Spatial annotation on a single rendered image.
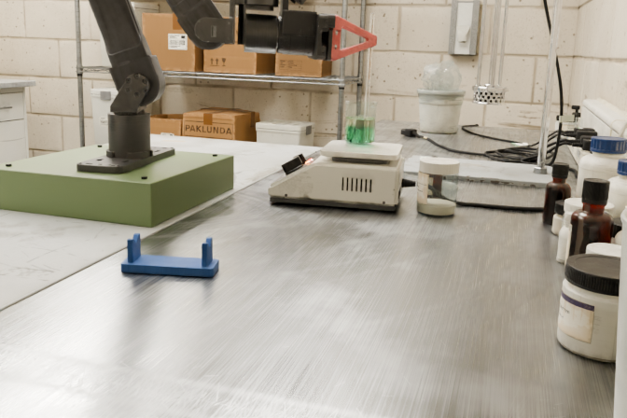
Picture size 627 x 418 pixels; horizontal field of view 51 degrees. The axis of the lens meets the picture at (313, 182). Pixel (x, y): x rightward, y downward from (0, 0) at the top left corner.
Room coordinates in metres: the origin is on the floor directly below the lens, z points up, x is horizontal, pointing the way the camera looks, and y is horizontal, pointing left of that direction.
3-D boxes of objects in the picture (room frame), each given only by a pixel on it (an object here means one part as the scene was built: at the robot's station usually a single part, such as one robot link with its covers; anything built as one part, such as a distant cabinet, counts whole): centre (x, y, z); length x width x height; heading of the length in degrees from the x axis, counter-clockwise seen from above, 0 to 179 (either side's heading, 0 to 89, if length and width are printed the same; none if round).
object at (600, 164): (0.91, -0.41, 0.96); 0.07 x 0.07 x 0.13
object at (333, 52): (1.05, -0.04, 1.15); 0.09 x 0.07 x 0.07; 98
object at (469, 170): (1.32, -0.33, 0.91); 0.30 x 0.20 x 0.01; 74
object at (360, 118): (1.05, -0.07, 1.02); 0.06 x 0.05 x 0.08; 12
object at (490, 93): (1.31, -0.34, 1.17); 0.07 x 0.07 x 0.25
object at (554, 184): (0.93, -0.35, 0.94); 0.04 x 0.04 x 0.09
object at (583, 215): (0.70, -0.31, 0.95); 0.04 x 0.04 x 0.11
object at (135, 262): (0.68, 0.15, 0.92); 0.10 x 0.03 x 0.04; 86
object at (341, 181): (1.03, -0.05, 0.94); 0.22 x 0.13 x 0.08; 79
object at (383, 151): (1.03, -0.08, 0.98); 0.12 x 0.12 x 0.01; 79
